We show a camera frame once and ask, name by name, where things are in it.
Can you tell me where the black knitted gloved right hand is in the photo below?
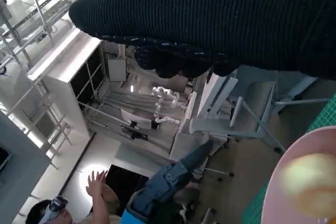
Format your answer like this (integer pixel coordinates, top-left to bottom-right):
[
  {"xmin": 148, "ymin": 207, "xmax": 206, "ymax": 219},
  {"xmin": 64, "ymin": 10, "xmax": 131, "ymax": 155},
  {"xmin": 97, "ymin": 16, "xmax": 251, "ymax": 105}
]
[{"xmin": 68, "ymin": 0, "xmax": 336, "ymax": 79}]

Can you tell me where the person with headset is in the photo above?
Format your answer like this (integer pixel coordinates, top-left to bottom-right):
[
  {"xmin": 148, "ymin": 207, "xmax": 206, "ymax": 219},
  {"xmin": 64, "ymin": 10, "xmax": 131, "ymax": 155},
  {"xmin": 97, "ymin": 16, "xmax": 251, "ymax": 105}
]
[{"xmin": 26, "ymin": 170, "xmax": 121, "ymax": 224}]

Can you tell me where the pink bowl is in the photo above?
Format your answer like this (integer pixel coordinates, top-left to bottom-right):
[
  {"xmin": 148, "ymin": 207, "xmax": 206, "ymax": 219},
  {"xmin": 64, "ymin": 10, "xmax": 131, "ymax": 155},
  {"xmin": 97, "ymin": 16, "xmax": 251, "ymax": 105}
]
[{"xmin": 261, "ymin": 126, "xmax": 336, "ymax": 224}]

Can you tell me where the green cutting mat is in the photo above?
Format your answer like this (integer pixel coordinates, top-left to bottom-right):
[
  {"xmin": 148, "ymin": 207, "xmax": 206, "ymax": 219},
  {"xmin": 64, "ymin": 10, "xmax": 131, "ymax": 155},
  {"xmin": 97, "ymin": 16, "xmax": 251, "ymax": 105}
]
[{"xmin": 240, "ymin": 98, "xmax": 336, "ymax": 224}]

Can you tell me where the pale round toy bun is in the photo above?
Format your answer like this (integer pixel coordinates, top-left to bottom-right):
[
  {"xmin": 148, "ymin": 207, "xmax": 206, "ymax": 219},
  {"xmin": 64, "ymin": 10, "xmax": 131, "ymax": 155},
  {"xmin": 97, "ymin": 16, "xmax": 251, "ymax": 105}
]
[{"xmin": 278, "ymin": 153, "xmax": 336, "ymax": 192}]

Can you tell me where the metal tube rack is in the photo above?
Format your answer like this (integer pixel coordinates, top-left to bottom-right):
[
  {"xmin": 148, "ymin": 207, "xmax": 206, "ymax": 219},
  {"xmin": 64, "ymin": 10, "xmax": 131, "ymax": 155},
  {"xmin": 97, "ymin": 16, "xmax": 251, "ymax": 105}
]
[{"xmin": 0, "ymin": 0, "xmax": 87, "ymax": 72}]

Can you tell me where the headset on person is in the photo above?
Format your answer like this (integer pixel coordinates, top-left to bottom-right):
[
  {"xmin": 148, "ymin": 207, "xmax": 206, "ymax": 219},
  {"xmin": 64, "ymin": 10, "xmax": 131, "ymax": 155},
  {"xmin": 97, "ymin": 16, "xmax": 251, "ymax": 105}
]
[{"xmin": 41, "ymin": 196, "xmax": 69, "ymax": 222}]

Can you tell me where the grey flat panel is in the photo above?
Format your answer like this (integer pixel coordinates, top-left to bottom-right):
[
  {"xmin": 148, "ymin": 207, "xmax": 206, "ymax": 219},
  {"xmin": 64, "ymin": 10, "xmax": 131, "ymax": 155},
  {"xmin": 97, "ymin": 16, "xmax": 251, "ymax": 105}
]
[{"xmin": 106, "ymin": 57, "xmax": 127, "ymax": 82}]

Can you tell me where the white shelf cabinet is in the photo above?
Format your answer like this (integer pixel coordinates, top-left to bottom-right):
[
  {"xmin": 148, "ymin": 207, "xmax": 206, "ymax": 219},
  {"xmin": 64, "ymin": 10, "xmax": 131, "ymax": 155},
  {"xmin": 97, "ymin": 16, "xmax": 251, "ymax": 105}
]
[{"xmin": 27, "ymin": 28, "xmax": 111, "ymax": 143}]

